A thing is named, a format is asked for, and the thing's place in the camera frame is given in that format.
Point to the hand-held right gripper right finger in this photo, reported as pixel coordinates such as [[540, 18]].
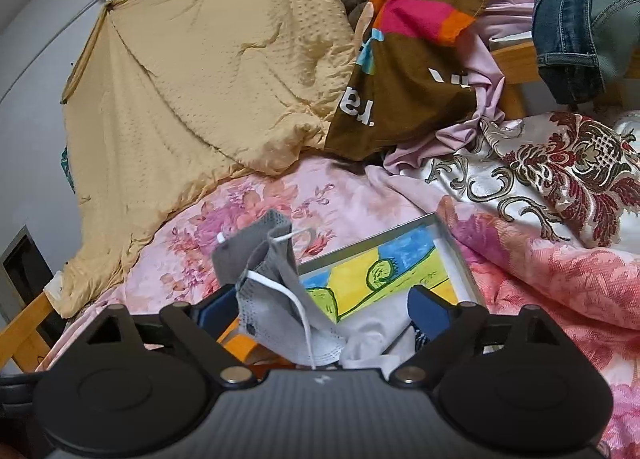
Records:
[[430, 311]]

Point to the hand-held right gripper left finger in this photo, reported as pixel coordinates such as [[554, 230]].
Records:
[[220, 311]]

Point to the orange band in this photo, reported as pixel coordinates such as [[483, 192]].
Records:
[[245, 346]]

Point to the white cloth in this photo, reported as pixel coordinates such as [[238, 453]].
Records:
[[375, 334]]

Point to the grey tray with painted bottom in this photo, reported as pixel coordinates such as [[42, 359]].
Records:
[[400, 259]]

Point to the grey face mask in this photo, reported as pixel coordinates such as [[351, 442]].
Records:
[[265, 259]]

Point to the pink floral bedsheet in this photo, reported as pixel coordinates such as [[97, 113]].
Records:
[[550, 289]]

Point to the white burgundy damask bedspread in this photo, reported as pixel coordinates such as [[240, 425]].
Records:
[[550, 164]]

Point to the brown multicolour printed garment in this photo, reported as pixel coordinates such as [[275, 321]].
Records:
[[400, 89]]

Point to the yellow blanket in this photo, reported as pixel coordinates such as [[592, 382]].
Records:
[[200, 64]]

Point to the blue jeans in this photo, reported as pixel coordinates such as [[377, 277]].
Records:
[[565, 29]]

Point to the grey-green garment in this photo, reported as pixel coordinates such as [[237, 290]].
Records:
[[620, 24]]

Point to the grey door frame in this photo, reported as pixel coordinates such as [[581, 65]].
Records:
[[22, 279]]

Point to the teal wall poster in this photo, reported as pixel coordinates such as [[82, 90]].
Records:
[[67, 169]]

